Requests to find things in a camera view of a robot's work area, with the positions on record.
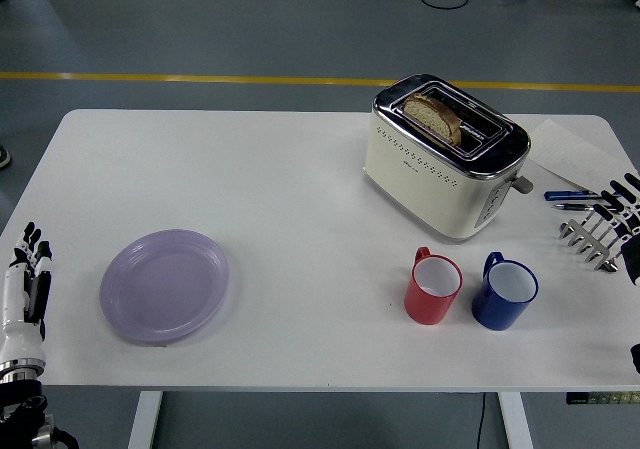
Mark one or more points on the white paper sheet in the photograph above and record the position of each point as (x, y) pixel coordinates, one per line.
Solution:
(570, 154)

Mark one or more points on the black pen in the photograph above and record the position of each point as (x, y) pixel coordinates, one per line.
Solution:
(575, 207)

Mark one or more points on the table height control panel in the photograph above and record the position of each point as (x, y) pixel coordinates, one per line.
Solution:
(605, 397)

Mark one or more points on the purple plastic plate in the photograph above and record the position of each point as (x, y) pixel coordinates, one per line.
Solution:
(165, 289)

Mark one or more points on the white table leg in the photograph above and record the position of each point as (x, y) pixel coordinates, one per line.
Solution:
(145, 419)
(515, 419)

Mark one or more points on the person's shoe with white sole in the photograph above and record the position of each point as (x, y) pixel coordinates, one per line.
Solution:
(3, 156)

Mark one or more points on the brown bread slice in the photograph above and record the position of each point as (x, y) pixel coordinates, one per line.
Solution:
(432, 116)

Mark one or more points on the blue pen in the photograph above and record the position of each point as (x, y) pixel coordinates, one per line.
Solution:
(565, 195)

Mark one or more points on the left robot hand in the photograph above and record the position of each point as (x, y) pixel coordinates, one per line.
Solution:
(15, 314)

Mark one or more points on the red enamel mug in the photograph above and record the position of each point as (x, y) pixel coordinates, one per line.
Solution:
(425, 309)

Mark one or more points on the blue enamel mug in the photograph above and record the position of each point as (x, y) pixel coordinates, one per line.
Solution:
(492, 314)

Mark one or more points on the cream and chrome toaster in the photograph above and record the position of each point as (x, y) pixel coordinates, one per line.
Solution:
(425, 189)

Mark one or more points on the metal toast rack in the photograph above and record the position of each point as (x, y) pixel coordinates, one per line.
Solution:
(582, 244)

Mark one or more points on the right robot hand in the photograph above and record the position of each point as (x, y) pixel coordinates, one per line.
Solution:
(631, 259)

